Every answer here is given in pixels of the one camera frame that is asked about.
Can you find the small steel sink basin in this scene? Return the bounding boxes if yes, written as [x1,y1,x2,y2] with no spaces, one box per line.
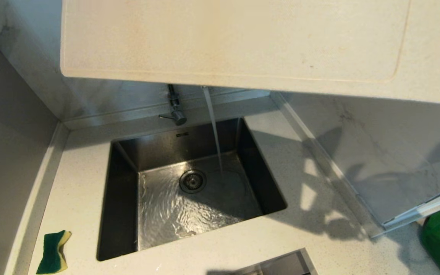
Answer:
[231,248,319,275]

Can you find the large beige cutting board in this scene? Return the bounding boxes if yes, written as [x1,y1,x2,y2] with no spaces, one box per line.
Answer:
[60,0,440,107]

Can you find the green and yellow sponge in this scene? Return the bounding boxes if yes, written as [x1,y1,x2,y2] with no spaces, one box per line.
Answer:
[36,230,72,275]

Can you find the chrome faucet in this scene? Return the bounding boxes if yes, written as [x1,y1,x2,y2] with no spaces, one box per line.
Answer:
[159,84,188,126]

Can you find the round metal sink drain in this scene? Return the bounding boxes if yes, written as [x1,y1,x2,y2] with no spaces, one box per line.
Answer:
[179,169,207,194]

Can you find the stainless steel sink basin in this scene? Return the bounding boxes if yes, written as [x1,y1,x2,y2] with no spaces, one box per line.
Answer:
[97,117,288,262]

